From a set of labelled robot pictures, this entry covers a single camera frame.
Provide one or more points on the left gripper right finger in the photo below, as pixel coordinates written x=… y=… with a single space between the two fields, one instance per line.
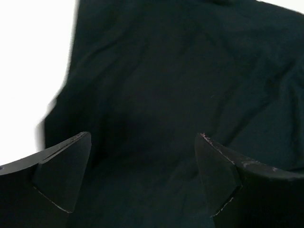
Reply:
x=244 y=193

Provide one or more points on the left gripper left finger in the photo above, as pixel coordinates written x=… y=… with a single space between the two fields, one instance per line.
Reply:
x=41 y=190

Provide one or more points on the black t shirt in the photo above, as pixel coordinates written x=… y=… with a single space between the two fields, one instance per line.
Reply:
x=147 y=75

